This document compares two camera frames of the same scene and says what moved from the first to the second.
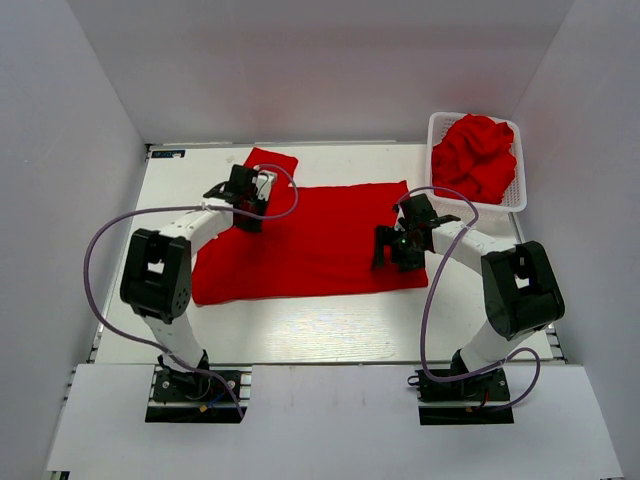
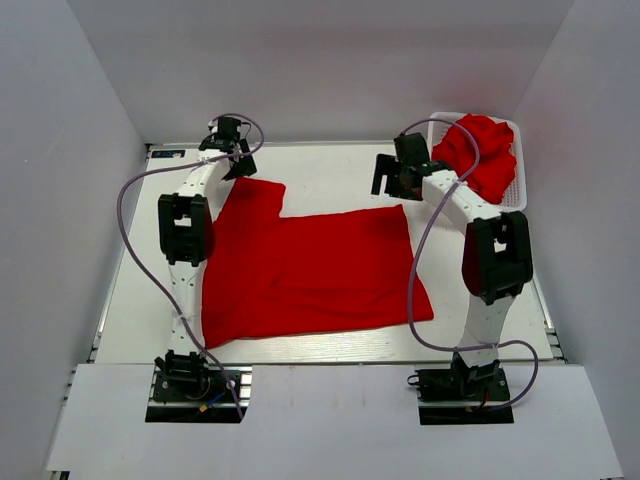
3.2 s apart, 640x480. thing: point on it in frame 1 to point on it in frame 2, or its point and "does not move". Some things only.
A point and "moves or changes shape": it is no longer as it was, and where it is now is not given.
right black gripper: [387, 235] to [386, 165]
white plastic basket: [515, 200] does not move
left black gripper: [251, 227] to [246, 165]
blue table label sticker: [168, 153] does not move
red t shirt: [314, 239] moves or changes shape
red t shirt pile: [474, 160] does not move
